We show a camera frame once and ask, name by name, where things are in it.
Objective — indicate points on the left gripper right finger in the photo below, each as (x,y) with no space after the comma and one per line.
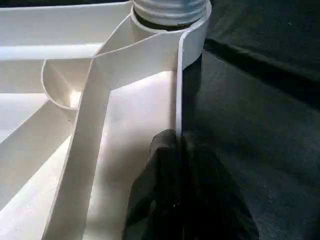
(215,200)

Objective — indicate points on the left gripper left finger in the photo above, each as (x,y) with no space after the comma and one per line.
(152,195)

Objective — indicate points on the white plastic table top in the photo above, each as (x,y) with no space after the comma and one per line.
(125,115)

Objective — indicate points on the white plastic table leg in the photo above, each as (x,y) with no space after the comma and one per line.
(170,11)

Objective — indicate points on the black work mat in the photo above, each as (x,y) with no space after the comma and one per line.
(260,125)

